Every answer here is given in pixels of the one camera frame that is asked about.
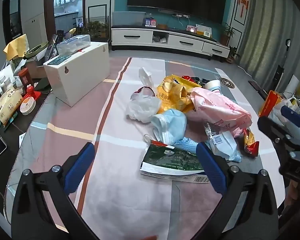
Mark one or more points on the white tape roll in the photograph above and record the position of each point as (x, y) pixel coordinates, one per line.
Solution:
(27, 106)

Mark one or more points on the blue display box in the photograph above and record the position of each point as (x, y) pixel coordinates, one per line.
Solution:
(150, 22)

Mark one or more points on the blue face mask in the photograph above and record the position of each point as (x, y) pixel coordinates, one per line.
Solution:
(170, 123)

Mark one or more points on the white striped paper cup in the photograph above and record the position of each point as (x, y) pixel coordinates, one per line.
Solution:
(213, 85)

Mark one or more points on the red toy figure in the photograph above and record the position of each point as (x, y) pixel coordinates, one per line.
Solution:
(31, 92)

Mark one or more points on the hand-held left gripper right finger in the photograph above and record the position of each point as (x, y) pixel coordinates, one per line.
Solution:
(211, 170)

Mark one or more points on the cardboard box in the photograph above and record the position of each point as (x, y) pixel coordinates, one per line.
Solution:
(36, 67)

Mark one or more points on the clear packet with white label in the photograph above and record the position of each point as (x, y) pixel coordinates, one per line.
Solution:
(223, 145)

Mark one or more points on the orange paper bag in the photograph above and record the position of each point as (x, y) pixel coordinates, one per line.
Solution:
(268, 103)

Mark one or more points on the white yellow card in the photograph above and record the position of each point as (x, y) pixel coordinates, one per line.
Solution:
(204, 30)

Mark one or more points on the clear plastic container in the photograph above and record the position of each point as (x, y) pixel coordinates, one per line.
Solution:
(72, 45)

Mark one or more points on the pink grey striped tablecloth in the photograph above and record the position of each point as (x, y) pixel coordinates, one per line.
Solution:
(115, 130)

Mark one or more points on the small potted plant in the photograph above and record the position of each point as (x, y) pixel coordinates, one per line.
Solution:
(232, 55)

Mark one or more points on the large pink plastic bag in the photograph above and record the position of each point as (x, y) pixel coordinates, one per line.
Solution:
(220, 110)

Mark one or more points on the white plastic bag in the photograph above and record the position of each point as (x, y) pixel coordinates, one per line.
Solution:
(142, 105)

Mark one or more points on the red gold snack wrapper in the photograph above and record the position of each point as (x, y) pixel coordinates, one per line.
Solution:
(250, 142)

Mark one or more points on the black plastic bag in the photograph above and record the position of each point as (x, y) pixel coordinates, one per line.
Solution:
(201, 82)

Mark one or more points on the green snack packet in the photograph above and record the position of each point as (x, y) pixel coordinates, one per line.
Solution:
(170, 160)

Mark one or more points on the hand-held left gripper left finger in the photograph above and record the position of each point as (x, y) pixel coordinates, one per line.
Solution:
(81, 165)

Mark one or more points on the white storage box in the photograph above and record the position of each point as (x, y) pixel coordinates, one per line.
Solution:
(85, 80)

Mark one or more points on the dark red tea box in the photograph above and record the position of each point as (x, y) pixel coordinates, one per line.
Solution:
(25, 78)

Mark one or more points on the grey rectangular panel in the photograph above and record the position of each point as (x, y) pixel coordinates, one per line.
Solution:
(127, 18)

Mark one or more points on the white television cabinet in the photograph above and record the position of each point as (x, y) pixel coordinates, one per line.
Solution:
(185, 42)

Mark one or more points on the yellow snack bag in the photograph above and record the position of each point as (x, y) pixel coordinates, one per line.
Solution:
(170, 92)

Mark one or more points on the grey curtain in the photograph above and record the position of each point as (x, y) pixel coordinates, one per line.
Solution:
(270, 17)

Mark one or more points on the tall potted plant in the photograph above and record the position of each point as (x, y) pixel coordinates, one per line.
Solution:
(226, 33)

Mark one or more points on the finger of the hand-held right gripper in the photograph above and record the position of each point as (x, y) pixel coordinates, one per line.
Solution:
(270, 127)
(292, 116)

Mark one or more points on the yellow cloth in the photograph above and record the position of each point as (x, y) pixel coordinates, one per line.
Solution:
(16, 46)

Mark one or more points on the white shopping bag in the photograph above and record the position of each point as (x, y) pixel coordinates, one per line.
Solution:
(277, 112)

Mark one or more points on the pink photo frame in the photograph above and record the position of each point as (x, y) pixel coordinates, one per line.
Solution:
(191, 29)

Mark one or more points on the tissue pack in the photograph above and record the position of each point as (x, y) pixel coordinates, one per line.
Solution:
(7, 105)

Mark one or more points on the bushy potted plants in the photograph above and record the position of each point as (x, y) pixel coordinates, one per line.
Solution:
(96, 30)

